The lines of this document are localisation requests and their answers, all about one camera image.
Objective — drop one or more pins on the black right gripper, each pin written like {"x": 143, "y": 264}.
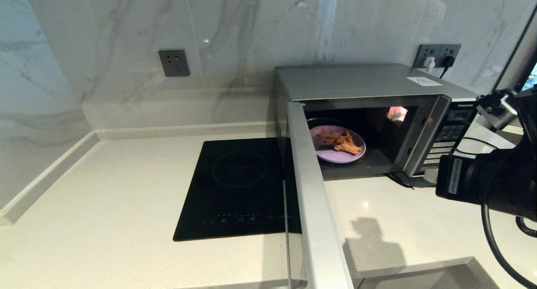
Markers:
{"x": 455, "y": 178}

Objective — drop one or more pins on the fried chicken piece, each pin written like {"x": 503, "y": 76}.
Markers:
{"x": 348, "y": 147}

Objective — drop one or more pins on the purple plate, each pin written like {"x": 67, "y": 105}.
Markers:
{"x": 331, "y": 154}

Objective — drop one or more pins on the long french fry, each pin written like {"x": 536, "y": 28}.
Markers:
{"x": 327, "y": 135}

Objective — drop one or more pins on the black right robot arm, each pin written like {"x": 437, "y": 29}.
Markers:
{"x": 512, "y": 175}

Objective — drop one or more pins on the silver microwave oven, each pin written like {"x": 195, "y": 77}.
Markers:
{"x": 356, "y": 81}

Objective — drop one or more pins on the black rubber pad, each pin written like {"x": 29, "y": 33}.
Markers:
{"x": 405, "y": 180}

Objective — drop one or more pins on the white paper sticker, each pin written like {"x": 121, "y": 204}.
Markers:
{"x": 424, "y": 81}

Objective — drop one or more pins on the white power plug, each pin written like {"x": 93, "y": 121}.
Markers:
{"x": 429, "y": 63}

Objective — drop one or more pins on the black power plug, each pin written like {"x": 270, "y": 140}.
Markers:
{"x": 448, "y": 62}

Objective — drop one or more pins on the black induction cooktop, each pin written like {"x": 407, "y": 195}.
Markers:
{"x": 235, "y": 188}

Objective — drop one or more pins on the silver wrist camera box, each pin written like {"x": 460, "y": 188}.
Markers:
{"x": 497, "y": 110}

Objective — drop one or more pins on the grey double wall socket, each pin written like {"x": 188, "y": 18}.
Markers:
{"x": 438, "y": 50}

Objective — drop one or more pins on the grey single wall socket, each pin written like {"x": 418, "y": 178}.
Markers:
{"x": 173, "y": 63}

